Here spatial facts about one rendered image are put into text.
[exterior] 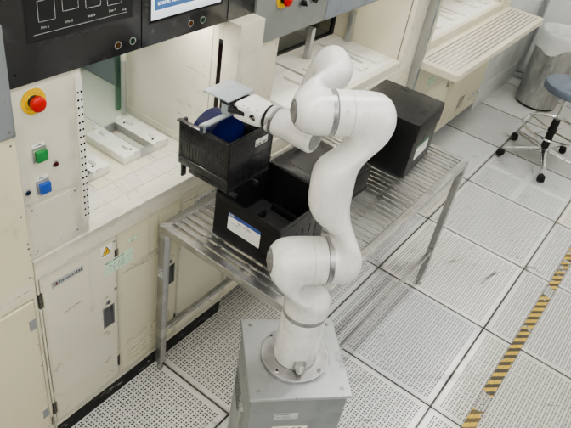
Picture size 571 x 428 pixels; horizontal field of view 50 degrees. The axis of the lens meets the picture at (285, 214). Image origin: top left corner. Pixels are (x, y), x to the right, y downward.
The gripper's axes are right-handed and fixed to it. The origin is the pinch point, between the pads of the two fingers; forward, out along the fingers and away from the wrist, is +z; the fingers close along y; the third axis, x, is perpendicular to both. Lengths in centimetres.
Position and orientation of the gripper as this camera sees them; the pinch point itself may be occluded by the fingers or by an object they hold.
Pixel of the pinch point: (229, 97)
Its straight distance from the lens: 189.0
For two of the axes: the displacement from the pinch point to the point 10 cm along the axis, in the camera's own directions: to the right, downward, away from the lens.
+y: 5.9, -4.2, 6.9
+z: -7.9, -4.6, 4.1
